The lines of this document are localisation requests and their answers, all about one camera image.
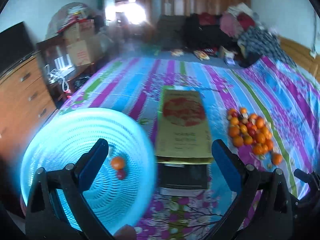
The wooden chest of drawers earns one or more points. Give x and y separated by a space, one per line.
25 106

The blue plastic basket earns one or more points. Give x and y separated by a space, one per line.
118 204

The small red tomato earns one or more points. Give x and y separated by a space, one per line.
121 174

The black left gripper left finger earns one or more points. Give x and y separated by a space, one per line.
45 217

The mandarin with stem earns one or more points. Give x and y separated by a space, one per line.
118 163

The pile of clothes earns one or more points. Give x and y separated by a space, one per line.
234 34

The lone right mandarin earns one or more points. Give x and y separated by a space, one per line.
276 158

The black television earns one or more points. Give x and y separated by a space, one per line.
16 46

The wooden headboard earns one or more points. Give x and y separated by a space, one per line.
301 56

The colourful floral bed sheet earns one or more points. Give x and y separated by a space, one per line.
287 98

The cardboard fruit box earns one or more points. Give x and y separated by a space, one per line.
183 144

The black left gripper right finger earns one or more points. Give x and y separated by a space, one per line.
262 208

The stacked cardboard boxes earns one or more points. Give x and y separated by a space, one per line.
74 22

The large front-left mandarin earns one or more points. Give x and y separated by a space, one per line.
238 141

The orange mandarin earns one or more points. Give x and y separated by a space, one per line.
233 131

